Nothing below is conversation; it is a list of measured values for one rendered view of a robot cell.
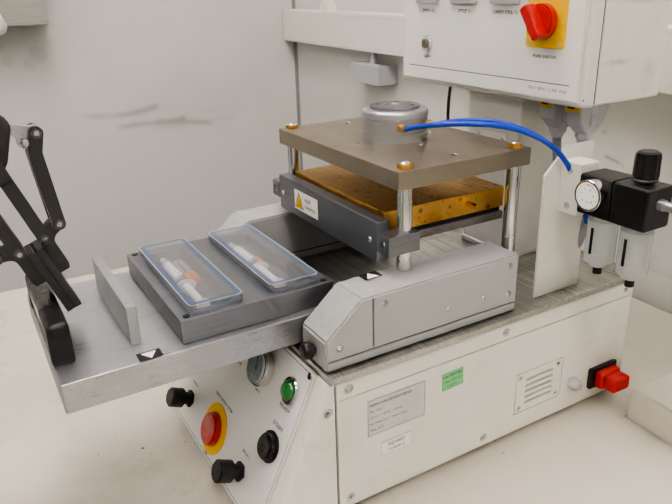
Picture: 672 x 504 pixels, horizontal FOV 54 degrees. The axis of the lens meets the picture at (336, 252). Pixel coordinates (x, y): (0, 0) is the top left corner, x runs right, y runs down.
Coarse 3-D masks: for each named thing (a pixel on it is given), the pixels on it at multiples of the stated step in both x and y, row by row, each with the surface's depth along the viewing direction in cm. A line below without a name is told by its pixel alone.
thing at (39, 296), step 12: (36, 288) 66; (48, 288) 66; (36, 300) 64; (48, 300) 63; (36, 312) 64; (48, 312) 61; (60, 312) 61; (48, 324) 59; (60, 324) 59; (48, 336) 59; (60, 336) 59; (48, 348) 60; (60, 348) 59; (72, 348) 60; (60, 360) 60; (72, 360) 60
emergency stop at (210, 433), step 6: (210, 414) 79; (216, 414) 79; (204, 420) 80; (210, 420) 79; (216, 420) 78; (204, 426) 80; (210, 426) 79; (216, 426) 78; (204, 432) 80; (210, 432) 78; (216, 432) 78; (204, 438) 79; (210, 438) 78; (216, 438) 78; (210, 444) 78
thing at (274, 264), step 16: (224, 240) 79; (240, 240) 79; (256, 240) 78; (240, 256) 74; (256, 256) 74; (272, 256) 74; (288, 256) 74; (256, 272) 70; (272, 272) 70; (288, 272) 69; (304, 272) 69
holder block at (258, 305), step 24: (144, 264) 75; (216, 264) 74; (144, 288) 73; (240, 288) 68; (264, 288) 68; (312, 288) 68; (168, 312) 65; (216, 312) 63; (240, 312) 65; (264, 312) 66; (288, 312) 68; (192, 336) 63
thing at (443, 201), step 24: (312, 168) 87; (336, 168) 87; (336, 192) 78; (360, 192) 77; (384, 192) 76; (432, 192) 76; (456, 192) 76; (480, 192) 76; (384, 216) 70; (432, 216) 73; (456, 216) 75; (480, 216) 77
